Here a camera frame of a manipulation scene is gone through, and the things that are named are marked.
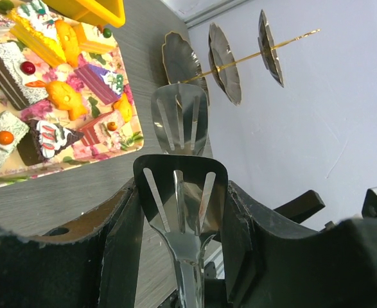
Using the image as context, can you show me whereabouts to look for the brown white layered cake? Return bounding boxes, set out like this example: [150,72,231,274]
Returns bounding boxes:
[0,42,48,111]

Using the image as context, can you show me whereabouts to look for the orange fish cookie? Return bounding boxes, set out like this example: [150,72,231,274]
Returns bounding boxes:
[25,80,88,121]

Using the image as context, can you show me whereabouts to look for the floral serving tray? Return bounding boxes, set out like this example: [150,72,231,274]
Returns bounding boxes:
[0,1,144,187]

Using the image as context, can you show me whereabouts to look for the yellow cake slice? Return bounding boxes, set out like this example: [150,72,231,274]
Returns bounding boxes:
[7,0,67,68]

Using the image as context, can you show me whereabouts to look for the purple cake slice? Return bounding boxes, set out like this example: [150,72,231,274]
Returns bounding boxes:
[74,64,124,105]

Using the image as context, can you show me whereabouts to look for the chocolate cake slice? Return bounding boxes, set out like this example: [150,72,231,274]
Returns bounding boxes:
[17,119,84,166]

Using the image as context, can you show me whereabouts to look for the metal serving tongs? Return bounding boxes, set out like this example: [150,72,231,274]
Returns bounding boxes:
[133,83,228,307]

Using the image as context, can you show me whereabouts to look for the pink layered cake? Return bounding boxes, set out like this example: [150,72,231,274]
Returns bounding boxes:
[78,110,125,148]

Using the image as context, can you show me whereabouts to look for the yellow plastic fruit bin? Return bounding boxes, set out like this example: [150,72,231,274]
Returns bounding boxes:
[44,0,126,28]

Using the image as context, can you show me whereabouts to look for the three-tier black cake stand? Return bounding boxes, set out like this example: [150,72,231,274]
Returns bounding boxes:
[162,10,320,105]

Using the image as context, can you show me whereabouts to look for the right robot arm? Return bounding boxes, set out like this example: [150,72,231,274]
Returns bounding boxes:
[274,187,377,224]

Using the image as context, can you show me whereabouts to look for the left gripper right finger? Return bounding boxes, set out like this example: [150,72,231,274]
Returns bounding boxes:
[220,182,377,307]

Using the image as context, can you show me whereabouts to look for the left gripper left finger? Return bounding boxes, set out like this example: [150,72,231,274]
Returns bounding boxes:
[0,180,143,307]

